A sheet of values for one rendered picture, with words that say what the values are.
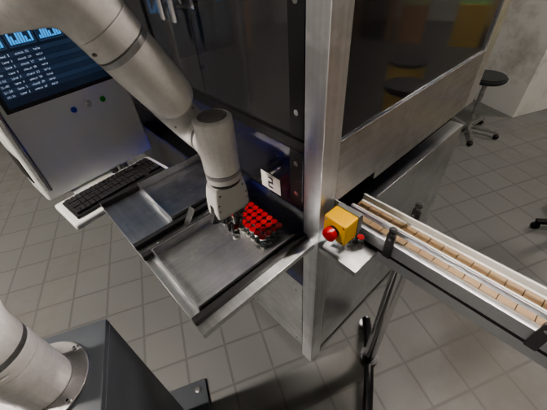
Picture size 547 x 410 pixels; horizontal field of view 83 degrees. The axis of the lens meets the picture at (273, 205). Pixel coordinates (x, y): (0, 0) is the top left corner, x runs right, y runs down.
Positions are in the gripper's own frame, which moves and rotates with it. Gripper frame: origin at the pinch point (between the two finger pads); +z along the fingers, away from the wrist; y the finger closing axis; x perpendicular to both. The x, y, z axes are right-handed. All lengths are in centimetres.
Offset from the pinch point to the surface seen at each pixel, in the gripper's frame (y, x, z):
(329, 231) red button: -15.0, 20.9, -0.8
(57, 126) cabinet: 19, -85, -7
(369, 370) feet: -30, 38, 88
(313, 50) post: -18.0, 11.4, -41.7
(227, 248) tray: 1.8, -3.8, 12.3
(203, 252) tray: 8.0, -7.8, 12.3
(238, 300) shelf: 10.2, 12.5, 12.6
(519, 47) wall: -351, -24, 40
